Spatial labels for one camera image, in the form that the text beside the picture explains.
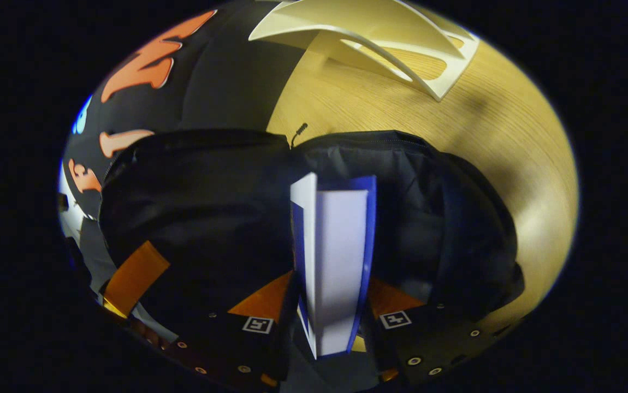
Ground black backdrop cloth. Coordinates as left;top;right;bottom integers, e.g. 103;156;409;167
62;0;317;219

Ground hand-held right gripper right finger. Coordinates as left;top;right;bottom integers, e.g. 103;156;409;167
359;276;505;384

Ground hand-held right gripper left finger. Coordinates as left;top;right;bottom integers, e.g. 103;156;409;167
169;270;301;391

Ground blue cover book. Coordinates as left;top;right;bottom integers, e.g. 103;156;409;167
290;172;378;359

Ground white bookshelf rack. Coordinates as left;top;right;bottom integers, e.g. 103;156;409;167
248;0;481;103

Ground black schoolbag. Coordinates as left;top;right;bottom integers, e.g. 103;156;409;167
98;128;526;329

